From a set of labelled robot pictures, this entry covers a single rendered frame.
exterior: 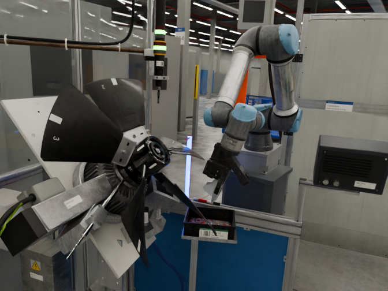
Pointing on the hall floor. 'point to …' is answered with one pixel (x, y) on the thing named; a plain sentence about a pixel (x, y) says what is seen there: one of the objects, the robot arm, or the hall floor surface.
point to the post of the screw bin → (193, 265)
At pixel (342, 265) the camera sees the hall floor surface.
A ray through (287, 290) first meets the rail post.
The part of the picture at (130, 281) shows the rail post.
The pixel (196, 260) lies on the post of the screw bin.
